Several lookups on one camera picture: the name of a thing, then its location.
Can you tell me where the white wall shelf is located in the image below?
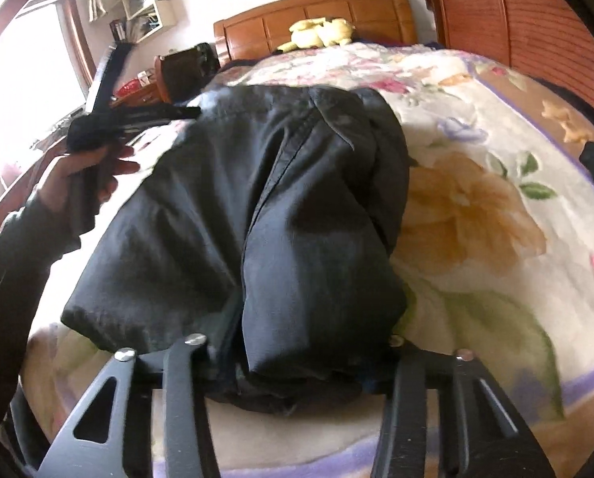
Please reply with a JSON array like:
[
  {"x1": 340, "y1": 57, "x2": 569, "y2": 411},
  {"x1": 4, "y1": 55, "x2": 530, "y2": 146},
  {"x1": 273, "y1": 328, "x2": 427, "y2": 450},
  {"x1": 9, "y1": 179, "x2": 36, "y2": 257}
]
[{"x1": 110, "y1": 0, "x2": 178, "y2": 43}]

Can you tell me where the wooden cabinet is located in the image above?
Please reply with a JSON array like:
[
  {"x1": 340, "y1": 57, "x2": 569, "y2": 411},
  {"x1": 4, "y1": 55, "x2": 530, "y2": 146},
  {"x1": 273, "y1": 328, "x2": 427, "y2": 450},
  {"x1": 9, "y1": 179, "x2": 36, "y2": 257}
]
[{"x1": 0, "y1": 82, "x2": 163, "y2": 240}]

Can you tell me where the black bag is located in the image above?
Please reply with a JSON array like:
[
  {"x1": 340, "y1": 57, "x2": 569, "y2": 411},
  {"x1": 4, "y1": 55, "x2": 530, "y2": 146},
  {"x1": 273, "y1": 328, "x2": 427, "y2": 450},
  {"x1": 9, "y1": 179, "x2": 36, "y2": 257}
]
[{"x1": 170, "y1": 44, "x2": 220, "y2": 103}]

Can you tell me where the yellow plush toy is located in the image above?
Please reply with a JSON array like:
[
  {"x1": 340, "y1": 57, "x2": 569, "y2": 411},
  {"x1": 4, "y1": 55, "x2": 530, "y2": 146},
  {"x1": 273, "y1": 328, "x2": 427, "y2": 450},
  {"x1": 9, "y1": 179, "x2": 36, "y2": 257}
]
[{"x1": 277, "y1": 17, "x2": 355, "y2": 53}]

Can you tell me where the wooden chair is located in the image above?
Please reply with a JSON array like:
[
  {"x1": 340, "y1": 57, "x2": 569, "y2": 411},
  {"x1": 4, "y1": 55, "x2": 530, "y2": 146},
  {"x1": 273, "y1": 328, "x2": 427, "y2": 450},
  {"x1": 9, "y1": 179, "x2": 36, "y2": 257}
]
[{"x1": 153, "y1": 42, "x2": 223, "y2": 105}]

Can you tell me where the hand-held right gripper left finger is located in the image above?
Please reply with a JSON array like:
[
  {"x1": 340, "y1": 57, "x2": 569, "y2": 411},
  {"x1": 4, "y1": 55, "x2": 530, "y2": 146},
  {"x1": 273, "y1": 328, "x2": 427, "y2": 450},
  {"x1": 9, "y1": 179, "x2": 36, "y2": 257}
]
[{"x1": 37, "y1": 333, "x2": 223, "y2": 478}]

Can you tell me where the black jacket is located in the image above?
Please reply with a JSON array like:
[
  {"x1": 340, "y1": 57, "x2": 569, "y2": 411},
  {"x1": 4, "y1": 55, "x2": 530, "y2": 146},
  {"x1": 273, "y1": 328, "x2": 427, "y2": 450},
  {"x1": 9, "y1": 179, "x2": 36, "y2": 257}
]
[{"x1": 60, "y1": 84, "x2": 412, "y2": 416}]

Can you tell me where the wooden wardrobe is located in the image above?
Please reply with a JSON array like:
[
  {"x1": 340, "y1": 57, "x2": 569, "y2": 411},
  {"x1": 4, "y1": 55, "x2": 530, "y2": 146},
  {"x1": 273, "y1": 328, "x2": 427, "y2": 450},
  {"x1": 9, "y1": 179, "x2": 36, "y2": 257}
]
[{"x1": 419, "y1": 0, "x2": 594, "y2": 120}]

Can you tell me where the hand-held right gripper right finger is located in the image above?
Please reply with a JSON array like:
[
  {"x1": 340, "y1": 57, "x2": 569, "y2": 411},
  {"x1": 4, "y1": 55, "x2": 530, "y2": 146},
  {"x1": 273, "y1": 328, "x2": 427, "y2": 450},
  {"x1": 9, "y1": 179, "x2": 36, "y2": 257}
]
[{"x1": 369, "y1": 336, "x2": 557, "y2": 478}]

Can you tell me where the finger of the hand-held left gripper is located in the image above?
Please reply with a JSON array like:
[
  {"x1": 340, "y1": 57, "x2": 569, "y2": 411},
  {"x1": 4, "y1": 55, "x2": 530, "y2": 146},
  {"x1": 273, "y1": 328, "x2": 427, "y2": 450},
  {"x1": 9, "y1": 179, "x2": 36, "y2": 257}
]
[
  {"x1": 112, "y1": 104, "x2": 201, "y2": 124},
  {"x1": 85, "y1": 42, "x2": 131, "y2": 116}
]

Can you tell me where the person's left hand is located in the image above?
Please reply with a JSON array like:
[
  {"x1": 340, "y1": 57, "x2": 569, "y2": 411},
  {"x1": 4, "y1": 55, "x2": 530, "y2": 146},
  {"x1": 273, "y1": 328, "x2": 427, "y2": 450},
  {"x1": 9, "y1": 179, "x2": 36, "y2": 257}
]
[{"x1": 34, "y1": 142, "x2": 141, "y2": 241}]

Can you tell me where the floral blanket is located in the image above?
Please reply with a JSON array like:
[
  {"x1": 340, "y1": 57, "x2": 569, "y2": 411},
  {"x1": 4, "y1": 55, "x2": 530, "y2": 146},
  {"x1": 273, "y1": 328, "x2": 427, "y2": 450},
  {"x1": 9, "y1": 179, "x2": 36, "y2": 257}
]
[{"x1": 20, "y1": 42, "x2": 594, "y2": 478}]

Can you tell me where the wooden bed headboard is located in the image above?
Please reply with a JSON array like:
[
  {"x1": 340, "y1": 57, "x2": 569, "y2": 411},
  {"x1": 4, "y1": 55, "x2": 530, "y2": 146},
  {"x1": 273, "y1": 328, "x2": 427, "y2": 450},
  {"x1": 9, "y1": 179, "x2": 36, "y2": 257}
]
[{"x1": 213, "y1": 0, "x2": 418, "y2": 65}]

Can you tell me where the person's left forearm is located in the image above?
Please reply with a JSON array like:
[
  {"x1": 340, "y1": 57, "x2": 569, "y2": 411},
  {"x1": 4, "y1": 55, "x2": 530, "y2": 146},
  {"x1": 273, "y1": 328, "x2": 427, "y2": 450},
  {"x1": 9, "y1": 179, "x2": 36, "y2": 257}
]
[{"x1": 0, "y1": 194, "x2": 83, "y2": 439}]

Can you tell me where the window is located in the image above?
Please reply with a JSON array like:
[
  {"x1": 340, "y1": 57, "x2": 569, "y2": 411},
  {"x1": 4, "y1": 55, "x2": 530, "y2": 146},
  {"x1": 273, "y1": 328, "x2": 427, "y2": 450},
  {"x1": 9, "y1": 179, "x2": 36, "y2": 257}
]
[{"x1": 0, "y1": 0, "x2": 96, "y2": 160}]

